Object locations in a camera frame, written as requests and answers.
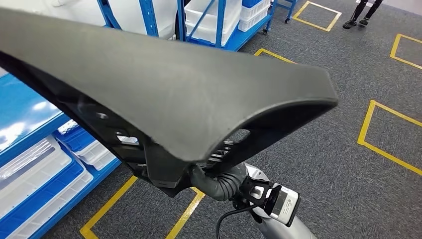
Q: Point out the blue plastic crate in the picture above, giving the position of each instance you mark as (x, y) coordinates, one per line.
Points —
(252, 3)

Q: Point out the large black plastic part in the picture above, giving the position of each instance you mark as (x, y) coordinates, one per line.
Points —
(165, 99)

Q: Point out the white plastic crate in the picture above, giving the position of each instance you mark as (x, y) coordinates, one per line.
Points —
(260, 13)
(250, 24)

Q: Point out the blue plastic bin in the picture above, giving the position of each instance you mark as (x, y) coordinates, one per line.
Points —
(74, 138)

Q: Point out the person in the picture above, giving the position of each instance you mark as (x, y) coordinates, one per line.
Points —
(358, 10)

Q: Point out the blue metal shelf rack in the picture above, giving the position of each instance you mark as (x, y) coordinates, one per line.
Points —
(33, 140)
(290, 8)
(237, 39)

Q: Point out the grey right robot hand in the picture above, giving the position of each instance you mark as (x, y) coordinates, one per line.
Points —
(197, 179)

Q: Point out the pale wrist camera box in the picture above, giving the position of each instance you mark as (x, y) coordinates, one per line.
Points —
(285, 204)

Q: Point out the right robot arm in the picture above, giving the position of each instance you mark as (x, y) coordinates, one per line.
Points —
(227, 186)

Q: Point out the blue plastic tray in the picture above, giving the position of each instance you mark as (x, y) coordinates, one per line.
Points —
(43, 198)

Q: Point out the clear storage bin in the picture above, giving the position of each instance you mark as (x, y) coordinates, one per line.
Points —
(207, 33)
(230, 10)

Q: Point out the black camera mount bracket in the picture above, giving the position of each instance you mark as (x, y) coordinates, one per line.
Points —
(249, 191)

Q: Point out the white plastic bin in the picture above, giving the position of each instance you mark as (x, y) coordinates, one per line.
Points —
(99, 158)
(59, 204)

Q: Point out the large white container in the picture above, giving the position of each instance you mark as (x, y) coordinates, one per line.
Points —
(165, 16)

